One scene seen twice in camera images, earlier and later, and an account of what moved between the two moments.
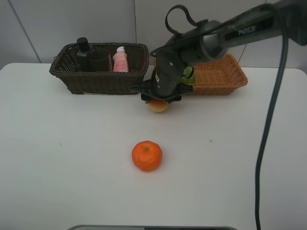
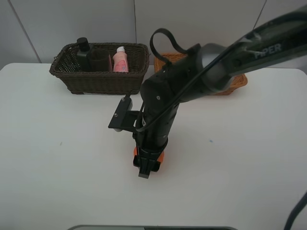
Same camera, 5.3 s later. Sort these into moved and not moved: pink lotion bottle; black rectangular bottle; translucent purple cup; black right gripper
Moved: black right gripper
Not moved: pink lotion bottle; translucent purple cup; black rectangular bottle
